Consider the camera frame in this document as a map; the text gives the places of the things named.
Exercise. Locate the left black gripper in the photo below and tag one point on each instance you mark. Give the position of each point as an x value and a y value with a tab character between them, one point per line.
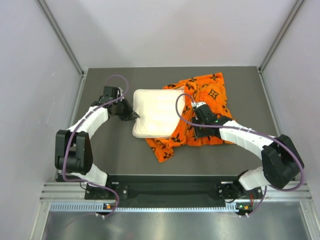
129	111

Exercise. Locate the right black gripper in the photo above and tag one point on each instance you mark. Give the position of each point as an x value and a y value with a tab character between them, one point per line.
199	133

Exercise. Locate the white pillow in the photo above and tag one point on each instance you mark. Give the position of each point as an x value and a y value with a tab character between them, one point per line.
157	110

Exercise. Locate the orange patterned pillowcase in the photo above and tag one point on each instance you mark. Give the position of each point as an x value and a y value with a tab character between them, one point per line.
208	88

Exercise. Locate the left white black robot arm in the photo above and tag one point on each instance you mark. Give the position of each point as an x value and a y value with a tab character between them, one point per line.
73	150

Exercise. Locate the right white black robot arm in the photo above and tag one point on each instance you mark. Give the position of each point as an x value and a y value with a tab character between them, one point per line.
281	162

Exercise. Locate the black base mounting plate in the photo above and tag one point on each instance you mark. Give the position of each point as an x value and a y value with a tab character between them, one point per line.
170	191

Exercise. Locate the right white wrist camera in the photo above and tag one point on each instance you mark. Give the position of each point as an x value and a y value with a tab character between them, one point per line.
196	105

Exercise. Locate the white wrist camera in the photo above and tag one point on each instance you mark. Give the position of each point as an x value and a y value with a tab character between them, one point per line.
120	94
196	105

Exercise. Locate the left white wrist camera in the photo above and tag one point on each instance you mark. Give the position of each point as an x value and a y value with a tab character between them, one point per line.
120	94

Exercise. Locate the grey slotted cable duct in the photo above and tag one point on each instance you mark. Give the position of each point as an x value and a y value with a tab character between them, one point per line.
101	207

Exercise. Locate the aluminium frame rail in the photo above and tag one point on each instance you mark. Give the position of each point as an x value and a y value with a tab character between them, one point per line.
74	191

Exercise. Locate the left aluminium corner post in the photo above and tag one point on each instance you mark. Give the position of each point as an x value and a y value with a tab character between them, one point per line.
60	35

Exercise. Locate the aluminium corner post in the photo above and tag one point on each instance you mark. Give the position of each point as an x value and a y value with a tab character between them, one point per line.
298	4
60	35

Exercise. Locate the right aluminium corner post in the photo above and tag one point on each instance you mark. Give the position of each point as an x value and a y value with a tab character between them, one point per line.
298	4

